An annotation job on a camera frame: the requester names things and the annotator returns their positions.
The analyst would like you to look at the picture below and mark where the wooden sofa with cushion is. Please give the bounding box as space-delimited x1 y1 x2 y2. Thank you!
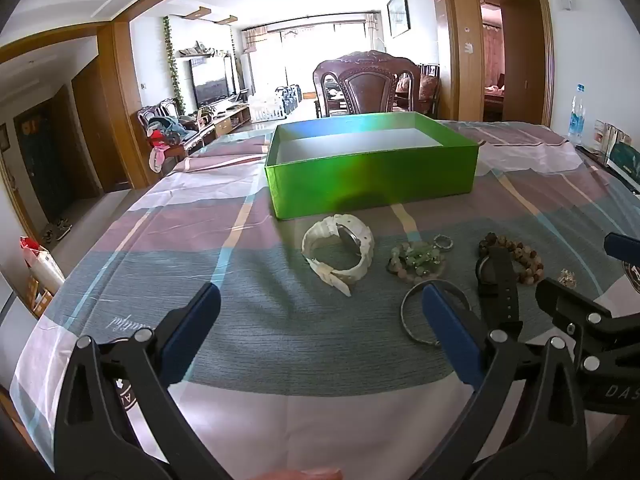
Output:
395 62 441 113

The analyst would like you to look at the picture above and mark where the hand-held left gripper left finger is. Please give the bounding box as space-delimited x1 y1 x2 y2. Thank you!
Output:
54 282 222 480

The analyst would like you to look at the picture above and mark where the white playpen fence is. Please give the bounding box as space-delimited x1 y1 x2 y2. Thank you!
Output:
250 85 303 123

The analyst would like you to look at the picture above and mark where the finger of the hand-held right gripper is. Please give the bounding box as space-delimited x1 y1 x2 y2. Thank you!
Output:
603 232 640 262
535 276 640 377

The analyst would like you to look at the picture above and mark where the person's left hand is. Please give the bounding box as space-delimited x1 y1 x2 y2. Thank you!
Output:
250 467 346 480

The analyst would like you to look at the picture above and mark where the black wristwatch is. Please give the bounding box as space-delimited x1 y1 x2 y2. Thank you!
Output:
474 246 522 325

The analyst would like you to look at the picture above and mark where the plaid striped tablecloth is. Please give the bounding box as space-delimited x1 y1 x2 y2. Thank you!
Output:
10 120 640 480

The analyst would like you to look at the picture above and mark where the cardboard box with red bag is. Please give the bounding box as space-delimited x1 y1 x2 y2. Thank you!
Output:
20 236 66 318

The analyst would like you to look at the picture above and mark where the flat screen television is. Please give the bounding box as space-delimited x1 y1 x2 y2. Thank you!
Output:
189 57 236 109

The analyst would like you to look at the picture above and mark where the dark green carton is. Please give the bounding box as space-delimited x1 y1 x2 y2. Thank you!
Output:
605 141 640 193

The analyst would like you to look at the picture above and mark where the white printed carton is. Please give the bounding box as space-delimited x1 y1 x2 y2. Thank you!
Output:
592 120 632 163

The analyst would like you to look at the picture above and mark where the clear plastic water bottle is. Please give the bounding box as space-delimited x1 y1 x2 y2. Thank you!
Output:
567 95 587 143

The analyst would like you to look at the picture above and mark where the wooden television cabinet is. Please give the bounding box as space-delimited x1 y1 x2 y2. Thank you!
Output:
200 102 252 137

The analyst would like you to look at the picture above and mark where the pair of grey shoes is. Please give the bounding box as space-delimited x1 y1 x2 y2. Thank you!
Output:
40 217 73 245

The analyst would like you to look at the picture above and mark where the green bead bracelet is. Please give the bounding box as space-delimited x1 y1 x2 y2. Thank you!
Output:
386 241 447 281

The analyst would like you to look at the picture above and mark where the carved dark wooden chair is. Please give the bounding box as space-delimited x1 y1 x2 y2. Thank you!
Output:
313 51 422 120

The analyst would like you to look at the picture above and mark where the wooden armchair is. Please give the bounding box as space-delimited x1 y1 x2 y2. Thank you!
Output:
137 100 216 161

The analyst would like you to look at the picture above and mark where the white wristwatch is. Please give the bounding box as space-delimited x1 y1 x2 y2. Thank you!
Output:
301 214 376 297

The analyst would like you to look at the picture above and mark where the green cardboard box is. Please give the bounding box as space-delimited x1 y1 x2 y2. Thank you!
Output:
264 112 480 221

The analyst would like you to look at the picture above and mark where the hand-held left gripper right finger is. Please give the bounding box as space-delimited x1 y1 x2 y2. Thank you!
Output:
415 282 586 480

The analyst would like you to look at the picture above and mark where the green ivy garland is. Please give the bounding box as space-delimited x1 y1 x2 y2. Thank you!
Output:
162 16 187 116

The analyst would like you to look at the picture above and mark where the framed wall picture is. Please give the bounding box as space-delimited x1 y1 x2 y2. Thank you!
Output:
386 0 412 39

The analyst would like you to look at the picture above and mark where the brown wooden bead bracelet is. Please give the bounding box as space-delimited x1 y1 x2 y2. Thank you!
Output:
477 232 545 283

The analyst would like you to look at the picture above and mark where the silver metal bangle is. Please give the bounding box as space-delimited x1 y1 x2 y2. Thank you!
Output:
400 280 473 347

